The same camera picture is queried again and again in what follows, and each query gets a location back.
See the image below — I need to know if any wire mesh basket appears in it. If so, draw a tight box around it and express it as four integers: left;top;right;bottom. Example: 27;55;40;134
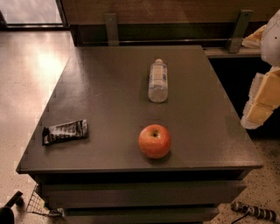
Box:
25;184;63;217

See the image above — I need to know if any left metal bracket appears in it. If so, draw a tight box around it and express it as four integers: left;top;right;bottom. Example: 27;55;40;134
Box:
104;13;119;46

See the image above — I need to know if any dark snack bar wrapper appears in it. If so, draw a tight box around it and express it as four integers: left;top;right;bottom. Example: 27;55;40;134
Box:
42;119;88;145

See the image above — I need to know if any red apple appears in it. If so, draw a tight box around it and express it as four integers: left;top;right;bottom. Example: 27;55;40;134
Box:
138;124;172;159

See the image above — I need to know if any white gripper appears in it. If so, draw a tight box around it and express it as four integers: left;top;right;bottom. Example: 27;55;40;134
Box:
241;10;280;130

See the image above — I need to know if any black object on floor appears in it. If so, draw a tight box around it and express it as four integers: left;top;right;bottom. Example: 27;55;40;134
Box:
0;191;24;224

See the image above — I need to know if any right metal bracket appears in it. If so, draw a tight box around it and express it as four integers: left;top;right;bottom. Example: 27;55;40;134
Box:
226;10;253;53

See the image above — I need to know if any metal bracket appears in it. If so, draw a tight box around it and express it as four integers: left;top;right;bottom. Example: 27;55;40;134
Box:
104;13;119;46
226;10;253;53

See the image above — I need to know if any clear plastic tea bottle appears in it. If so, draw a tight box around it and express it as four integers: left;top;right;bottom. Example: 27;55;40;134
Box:
148;59;168;103

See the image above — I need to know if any striped power strip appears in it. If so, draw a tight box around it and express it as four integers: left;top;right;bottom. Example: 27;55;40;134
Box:
231;201;280;223

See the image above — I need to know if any dark grey table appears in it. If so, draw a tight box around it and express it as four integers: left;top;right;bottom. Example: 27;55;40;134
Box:
17;46;263;224

